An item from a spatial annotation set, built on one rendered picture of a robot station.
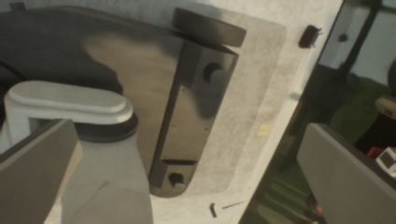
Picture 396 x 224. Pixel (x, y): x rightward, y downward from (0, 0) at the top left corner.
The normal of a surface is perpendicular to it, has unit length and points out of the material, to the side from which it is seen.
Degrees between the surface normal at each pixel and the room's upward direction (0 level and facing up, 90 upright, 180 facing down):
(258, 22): 0
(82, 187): 90
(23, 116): 0
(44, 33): 0
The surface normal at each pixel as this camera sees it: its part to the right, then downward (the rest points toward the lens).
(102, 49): 0.28, 0.49
